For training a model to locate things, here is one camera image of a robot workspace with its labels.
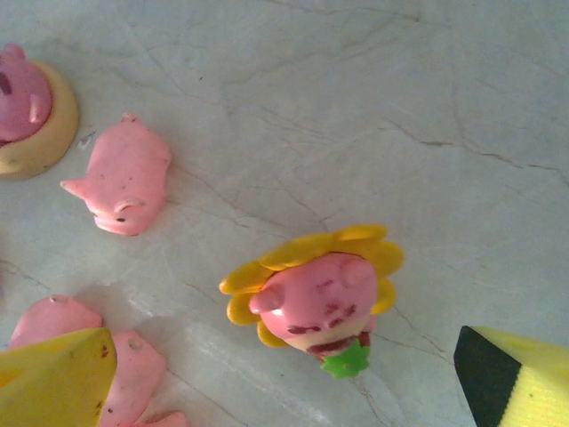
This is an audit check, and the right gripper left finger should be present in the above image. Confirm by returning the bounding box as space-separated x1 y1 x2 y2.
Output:
0 327 117 427

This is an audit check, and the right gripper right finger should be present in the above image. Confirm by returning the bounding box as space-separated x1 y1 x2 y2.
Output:
453 325 569 427

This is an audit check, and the pink pig sunflower toy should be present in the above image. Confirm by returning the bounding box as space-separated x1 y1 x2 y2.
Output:
219 223 405 381

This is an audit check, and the pink bear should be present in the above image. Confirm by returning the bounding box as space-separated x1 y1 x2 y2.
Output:
0 43 80 181

